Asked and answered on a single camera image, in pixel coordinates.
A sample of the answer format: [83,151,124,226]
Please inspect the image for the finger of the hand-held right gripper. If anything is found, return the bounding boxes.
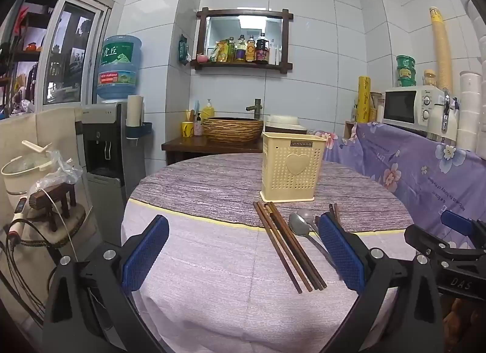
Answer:
[440,210,486,247]
[403,224,486,262]

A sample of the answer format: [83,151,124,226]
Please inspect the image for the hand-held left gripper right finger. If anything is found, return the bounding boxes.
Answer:
[318,212,444,353]

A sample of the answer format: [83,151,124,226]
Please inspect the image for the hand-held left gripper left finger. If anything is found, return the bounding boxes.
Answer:
[43,215,169,353]

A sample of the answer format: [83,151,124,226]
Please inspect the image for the metal spoon with oval bowl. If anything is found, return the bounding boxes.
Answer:
[289,212,337,267]

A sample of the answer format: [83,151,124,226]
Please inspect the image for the metal spoon with round bowl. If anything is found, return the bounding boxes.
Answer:
[297,209,321,234]

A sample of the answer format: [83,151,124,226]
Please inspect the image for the cream plastic utensil holder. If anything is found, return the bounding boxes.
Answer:
[260,132,328,202]

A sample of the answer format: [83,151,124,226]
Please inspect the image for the person's right hand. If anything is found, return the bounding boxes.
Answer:
[442,298,486,353]

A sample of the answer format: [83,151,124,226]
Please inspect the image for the purple floral cloth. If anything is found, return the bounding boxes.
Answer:
[315,121,486,251]

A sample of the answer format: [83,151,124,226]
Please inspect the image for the woven round mat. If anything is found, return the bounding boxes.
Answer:
[17,203,88,253]

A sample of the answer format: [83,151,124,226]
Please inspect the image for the white thermos jug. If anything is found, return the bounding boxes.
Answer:
[427,89,461,143]

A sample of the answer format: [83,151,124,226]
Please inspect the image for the small dark wooden bench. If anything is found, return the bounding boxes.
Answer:
[28,182,78,232]

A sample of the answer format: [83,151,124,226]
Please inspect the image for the dark wooden cabinet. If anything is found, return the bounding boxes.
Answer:
[161,136,266,166]

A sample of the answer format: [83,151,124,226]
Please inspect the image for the stacks of white cups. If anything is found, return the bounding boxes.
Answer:
[456,0,486,152]

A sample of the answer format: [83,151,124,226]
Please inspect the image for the clear plastic bag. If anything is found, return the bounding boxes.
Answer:
[28,150,83,202]

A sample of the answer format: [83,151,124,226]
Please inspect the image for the blue cup holder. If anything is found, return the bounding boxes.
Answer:
[125,122,153,139]

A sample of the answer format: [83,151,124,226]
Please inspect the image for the grey water dispenser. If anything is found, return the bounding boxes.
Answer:
[81,101,147,224]

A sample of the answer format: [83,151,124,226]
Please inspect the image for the white microwave oven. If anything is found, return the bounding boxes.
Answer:
[382,86,445,135]

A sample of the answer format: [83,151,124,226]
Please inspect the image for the white handheld appliance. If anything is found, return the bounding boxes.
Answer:
[4,197,29,248]

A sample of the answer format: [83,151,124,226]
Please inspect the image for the white lidded cooker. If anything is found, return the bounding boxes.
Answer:
[265,115,307,135]

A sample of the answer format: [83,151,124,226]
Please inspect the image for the white paper cup stack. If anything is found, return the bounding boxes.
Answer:
[126,95,145,128]

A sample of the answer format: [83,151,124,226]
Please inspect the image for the white electric pot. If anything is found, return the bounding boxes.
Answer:
[1,140,57,197]

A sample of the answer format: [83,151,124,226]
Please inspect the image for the woven pattern basin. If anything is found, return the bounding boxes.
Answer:
[203,117,264,145]

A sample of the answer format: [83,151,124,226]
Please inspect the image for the short yellow wrapped stack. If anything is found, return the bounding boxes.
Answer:
[358,76,371,123]

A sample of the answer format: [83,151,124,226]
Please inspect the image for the bronze faucet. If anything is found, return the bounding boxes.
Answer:
[246,98,263,119]

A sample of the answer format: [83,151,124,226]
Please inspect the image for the tall yellow cup stack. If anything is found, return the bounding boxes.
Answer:
[429,7,454,90]

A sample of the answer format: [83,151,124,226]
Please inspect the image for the blue water jug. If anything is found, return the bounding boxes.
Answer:
[96,35,142,104]

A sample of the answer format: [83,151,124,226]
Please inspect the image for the yellow seasoning packet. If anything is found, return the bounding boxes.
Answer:
[212,41,228,63]

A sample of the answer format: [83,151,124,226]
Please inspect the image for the dark soy sauce bottle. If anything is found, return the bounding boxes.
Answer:
[255,33,269,64]

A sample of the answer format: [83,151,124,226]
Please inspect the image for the cluttered dark shelf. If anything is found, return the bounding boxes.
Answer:
[0,0,50,118]

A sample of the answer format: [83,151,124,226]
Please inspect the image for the dark wood framed mirror shelf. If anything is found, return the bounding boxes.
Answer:
[191,7,294,73]

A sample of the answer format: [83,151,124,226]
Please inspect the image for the black cable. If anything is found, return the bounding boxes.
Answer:
[0,220,77,329]

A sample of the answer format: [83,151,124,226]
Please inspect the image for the green wall holder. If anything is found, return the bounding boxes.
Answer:
[178,35,191,65]

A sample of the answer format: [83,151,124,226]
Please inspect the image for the sliding window frame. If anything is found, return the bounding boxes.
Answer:
[38,0,115,111]

